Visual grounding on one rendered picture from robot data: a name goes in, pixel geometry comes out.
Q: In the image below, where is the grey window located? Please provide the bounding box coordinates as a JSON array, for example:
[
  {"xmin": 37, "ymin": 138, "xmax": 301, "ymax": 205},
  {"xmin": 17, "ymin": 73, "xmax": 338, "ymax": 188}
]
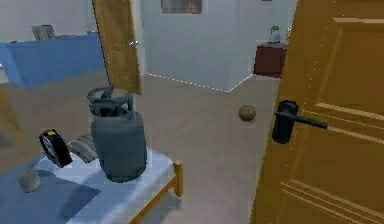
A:
[{"xmin": 161, "ymin": 0, "xmax": 203, "ymax": 15}]

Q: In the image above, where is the grey framed board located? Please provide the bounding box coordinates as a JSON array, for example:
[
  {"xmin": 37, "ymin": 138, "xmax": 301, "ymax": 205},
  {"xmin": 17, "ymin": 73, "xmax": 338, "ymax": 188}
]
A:
[{"xmin": 31, "ymin": 24, "xmax": 56, "ymax": 41}]

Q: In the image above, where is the dark red cabinet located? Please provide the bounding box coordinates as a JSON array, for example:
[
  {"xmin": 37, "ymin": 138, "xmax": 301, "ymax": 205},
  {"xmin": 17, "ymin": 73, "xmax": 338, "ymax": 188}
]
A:
[{"xmin": 253, "ymin": 41, "xmax": 288, "ymax": 79}]

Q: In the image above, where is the brown wooden room door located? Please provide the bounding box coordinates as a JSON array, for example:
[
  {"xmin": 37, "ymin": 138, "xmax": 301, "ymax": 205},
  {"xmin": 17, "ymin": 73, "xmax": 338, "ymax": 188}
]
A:
[{"xmin": 250, "ymin": 0, "xmax": 384, "ymax": 224}]

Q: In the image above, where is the black round alarm clock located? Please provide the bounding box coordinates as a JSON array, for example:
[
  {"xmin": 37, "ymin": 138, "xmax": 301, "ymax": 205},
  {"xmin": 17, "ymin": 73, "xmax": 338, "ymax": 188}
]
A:
[{"xmin": 38, "ymin": 128, "xmax": 74, "ymax": 169}]

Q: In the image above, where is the black door lever handle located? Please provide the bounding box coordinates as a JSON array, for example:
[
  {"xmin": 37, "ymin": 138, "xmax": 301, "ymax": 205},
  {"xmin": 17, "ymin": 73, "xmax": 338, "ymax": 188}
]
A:
[{"xmin": 271, "ymin": 99, "xmax": 329, "ymax": 145}]

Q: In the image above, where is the small grey cylinder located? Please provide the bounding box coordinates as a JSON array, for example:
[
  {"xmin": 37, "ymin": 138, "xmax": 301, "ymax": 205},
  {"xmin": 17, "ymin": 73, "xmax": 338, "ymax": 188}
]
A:
[{"xmin": 17, "ymin": 166, "xmax": 42, "ymax": 194}]

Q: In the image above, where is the grey gas cylinder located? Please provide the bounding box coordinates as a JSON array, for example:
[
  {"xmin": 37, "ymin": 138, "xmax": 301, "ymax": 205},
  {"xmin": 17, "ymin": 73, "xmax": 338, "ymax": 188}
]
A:
[{"xmin": 86, "ymin": 85, "xmax": 148, "ymax": 183}]

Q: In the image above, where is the brown ball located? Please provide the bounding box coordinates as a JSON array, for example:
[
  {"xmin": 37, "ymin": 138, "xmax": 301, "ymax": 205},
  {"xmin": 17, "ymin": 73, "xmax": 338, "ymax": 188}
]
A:
[{"xmin": 238, "ymin": 104, "xmax": 257, "ymax": 122}]

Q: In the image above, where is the brown wooden open door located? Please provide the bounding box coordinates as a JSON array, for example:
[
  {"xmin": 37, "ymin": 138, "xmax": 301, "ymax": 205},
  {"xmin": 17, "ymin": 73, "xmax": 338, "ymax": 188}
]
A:
[{"xmin": 91, "ymin": 0, "xmax": 143, "ymax": 96}]

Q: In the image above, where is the blue counter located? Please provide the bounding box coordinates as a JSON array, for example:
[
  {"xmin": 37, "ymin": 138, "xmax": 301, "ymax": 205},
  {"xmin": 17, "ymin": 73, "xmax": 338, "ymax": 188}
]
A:
[{"xmin": 0, "ymin": 31, "xmax": 106, "ymax": 89}]

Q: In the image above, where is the wooden bed with blue sheet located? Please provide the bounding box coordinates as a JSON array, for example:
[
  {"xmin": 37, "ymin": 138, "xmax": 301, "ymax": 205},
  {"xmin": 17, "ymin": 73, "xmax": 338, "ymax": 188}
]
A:
[{"xmin": 0, "ymin": 146, "xmax": 185, "ymax": 224}]

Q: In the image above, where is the grey striped cloth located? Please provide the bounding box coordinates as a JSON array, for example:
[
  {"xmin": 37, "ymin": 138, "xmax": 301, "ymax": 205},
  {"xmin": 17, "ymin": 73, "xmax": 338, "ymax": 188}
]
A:
[{"xmin": 66, "ymin": 133, "xmax": 99, "ymax": 164}]

